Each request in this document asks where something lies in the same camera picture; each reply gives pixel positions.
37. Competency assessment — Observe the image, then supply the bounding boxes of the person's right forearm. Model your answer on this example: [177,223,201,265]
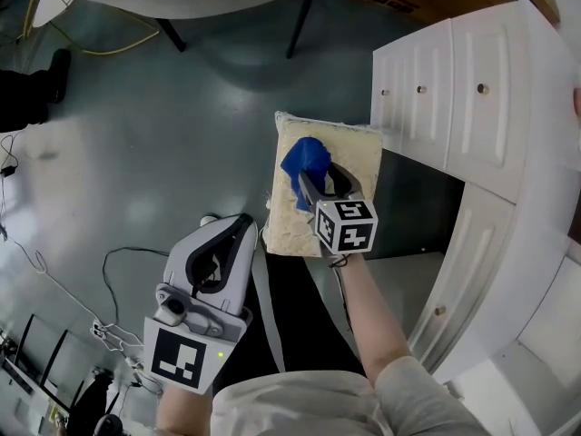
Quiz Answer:
[335,252,417,388]

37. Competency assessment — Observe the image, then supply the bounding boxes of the blue cloth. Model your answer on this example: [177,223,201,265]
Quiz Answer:
[280,136,332,212]

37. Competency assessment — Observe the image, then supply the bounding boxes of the gold wire chair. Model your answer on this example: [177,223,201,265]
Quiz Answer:
[22,0,160,56]

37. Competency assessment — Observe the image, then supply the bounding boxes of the person's light grey shirt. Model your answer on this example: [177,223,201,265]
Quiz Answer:
[211,356,491,436]

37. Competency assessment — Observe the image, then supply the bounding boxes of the white power strip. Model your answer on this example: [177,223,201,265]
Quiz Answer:
[90,320,114,347]

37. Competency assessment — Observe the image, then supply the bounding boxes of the black floor cable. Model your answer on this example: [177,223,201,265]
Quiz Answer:
[102,246,172,331]

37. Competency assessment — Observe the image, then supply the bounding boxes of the person's black trousers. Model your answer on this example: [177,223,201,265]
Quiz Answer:
[212,243,369,390]

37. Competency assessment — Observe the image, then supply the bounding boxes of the person's left forearm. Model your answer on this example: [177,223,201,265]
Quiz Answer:
[154,381,219,436]

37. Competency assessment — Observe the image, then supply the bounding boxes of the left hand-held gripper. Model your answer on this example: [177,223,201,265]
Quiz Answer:
[142,213,260,396]

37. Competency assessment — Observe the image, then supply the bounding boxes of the white desk with drawers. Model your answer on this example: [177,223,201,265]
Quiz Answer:
[371,0,581,403]

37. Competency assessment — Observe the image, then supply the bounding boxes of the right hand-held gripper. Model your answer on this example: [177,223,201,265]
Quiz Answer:
[296,163,379,258]

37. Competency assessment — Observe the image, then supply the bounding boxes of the cream fluffy stool cushion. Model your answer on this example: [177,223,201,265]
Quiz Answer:
[264,110,384,258]

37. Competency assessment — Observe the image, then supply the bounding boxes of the white floor cable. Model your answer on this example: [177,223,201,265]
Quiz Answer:
[0,224,137,352]

